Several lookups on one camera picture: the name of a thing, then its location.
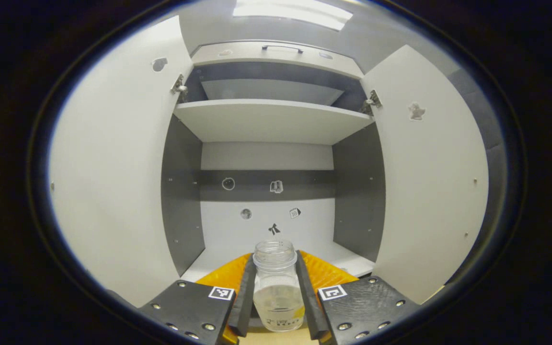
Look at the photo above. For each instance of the clear plastic bottle yellow label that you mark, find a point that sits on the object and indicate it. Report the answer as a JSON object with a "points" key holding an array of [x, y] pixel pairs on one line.
{"points": [[278, 297]]}

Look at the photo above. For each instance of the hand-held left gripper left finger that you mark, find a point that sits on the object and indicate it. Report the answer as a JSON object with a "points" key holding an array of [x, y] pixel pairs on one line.
{"points": [[243, 306]]}

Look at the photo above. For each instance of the grey cabinet door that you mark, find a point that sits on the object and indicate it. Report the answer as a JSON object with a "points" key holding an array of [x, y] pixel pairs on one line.
{"points": [[113, 167], [429, 191]]}

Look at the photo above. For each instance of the grey cabinet shelf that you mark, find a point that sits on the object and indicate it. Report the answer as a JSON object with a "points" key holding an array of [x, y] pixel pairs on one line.
{"points": [[271, 120]]}

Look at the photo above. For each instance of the large ceiling light panel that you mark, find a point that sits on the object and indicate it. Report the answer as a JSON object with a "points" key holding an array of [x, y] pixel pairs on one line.
{"points": [[295, 14]]}

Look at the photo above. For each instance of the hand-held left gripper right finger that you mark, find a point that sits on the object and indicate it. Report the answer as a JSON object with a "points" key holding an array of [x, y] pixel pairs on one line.
{"points": [[307, 306]]}

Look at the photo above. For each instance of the grey cabinet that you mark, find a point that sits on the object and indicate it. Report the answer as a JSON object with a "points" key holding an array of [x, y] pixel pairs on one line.
{"points": [[266, 158]]}

